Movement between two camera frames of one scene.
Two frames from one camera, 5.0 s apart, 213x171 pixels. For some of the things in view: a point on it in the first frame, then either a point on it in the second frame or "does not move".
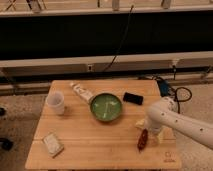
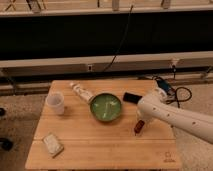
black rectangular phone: x=136 y=99 does not move
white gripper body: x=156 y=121 → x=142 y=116
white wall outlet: x=89 y=67 does not move
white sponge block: x=53 y=144 does not move
